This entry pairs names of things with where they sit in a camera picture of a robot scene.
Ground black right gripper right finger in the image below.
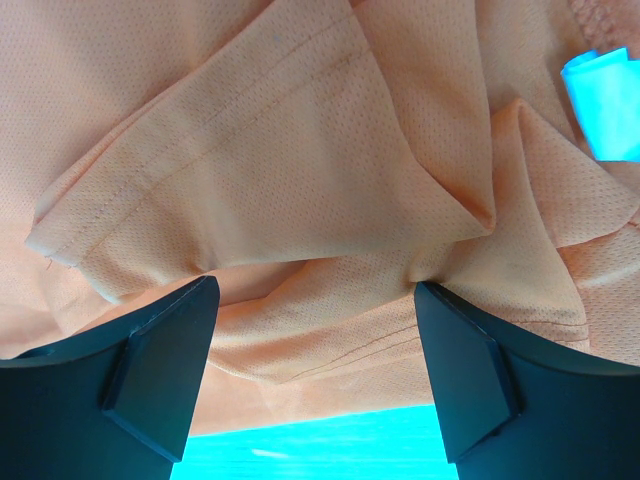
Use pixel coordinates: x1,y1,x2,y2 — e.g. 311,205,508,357
414,282,639,480

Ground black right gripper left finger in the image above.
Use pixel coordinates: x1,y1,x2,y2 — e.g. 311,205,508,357
1,276,220,479

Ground orange t shirt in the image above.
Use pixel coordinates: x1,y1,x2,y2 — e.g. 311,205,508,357
1,1,639,434

